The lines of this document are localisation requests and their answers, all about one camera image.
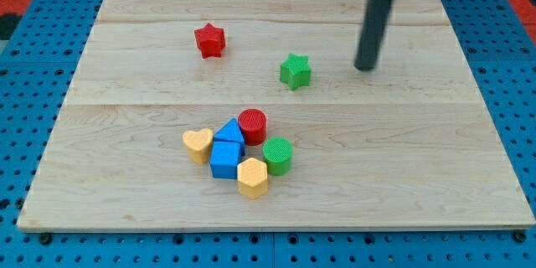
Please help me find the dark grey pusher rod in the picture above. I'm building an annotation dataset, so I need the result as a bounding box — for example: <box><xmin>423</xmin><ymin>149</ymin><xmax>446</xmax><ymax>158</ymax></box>
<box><xmin>354</xmin><ymin>0</ymin><xmax>393</xmax><ymax>71</ymax></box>

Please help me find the green star block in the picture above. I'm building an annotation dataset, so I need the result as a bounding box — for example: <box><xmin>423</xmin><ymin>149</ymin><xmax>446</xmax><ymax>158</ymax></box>
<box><xmin>280</xmin><ymin>53</ymin><xmax>312</xmax><ymax>90</ymax></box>

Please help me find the red star block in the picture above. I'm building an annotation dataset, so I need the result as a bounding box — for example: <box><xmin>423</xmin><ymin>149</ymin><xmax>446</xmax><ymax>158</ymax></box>
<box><xmin>194</xmin><ymin>23</ymin><xmax>226</xmax><ymax>59</ymax></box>

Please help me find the wooden board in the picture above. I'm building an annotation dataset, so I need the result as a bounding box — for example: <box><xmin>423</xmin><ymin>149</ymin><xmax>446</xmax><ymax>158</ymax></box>
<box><xmin>18</xmin><ymin>0</ymin><xmax>535</xmax><ymax>233</ymax></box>

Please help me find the red cylinder block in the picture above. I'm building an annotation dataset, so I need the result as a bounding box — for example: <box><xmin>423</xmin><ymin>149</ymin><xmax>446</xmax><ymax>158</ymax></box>
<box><xmin>238</xmin><ymin>108</ymin><xmax>267</xmax><ymax>146</ymax></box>

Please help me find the green cylinder block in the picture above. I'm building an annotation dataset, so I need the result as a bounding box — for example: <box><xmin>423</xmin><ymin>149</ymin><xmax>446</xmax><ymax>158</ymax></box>
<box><xmin>262</xmin><ymin>137</ymin><xmax>293</xmax><ymax>176</ymax></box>

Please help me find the blue triangle block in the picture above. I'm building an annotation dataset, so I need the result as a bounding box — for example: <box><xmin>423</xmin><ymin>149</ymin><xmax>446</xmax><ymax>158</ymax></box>
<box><xmin>214</xmin><ymin>118</ymin><xmax>245</xmax><ymax>156</ymax></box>

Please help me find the blue cube block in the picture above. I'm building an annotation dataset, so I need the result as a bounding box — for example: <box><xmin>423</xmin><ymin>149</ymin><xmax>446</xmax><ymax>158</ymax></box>
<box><xmin>209</xmin><ymin>142</ymin><xmax>241</xmax><ymax>179</ymax></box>

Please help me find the yellow hexagon block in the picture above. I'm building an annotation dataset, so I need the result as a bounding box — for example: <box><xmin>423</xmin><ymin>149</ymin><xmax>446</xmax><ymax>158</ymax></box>
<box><xmin>237</xmin><ymin>157</ymin><xmax>268</xmax><ymax>199</ymax></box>

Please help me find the yellow heart block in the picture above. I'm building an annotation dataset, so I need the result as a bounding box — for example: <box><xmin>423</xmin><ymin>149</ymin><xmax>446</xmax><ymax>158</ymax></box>
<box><xmin>182</xmin><ymin>128</ymin><xmax>214</xmax><ymax>164</ymax></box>

